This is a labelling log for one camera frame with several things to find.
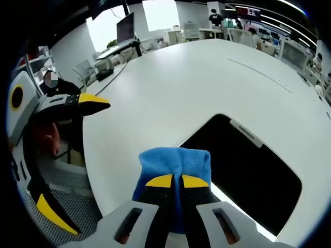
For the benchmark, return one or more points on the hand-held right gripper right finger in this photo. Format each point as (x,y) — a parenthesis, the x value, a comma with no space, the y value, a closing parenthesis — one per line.
(222,224)

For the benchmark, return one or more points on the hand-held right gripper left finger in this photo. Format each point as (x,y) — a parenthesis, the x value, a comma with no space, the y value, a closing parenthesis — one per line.
(124,222)

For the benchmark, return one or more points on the blue cleaning cloth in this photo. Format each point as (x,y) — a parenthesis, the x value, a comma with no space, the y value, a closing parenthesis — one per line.
(165,162)

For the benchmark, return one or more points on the red display screen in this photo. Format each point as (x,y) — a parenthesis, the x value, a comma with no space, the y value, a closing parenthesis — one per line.
(248,11)

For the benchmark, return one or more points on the small white object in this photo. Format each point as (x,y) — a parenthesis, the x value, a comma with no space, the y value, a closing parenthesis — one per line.
(318,90)

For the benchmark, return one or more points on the grey mesh office chair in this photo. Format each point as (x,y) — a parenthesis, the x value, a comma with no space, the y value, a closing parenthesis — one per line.
(69,188)

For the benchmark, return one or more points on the white office chair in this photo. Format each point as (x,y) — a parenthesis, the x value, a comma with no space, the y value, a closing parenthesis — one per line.
(85,72)

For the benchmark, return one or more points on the green plant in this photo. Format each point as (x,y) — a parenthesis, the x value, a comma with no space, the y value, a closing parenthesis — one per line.
(111,44)

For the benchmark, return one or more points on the black computer monitor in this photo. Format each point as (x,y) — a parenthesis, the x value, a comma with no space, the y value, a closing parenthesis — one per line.
(125,28)

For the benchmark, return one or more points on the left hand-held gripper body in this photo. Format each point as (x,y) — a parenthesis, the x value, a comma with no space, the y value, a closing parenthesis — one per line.
(23,116)

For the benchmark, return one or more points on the person's left hand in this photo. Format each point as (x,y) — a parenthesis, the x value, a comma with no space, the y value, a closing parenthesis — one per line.
(49,137)

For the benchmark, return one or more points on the metal storage rack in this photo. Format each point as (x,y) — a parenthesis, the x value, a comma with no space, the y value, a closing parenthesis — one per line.
(41,62)

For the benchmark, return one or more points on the black tray with white rim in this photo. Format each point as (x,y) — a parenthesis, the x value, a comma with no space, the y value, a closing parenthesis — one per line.
(245,175)

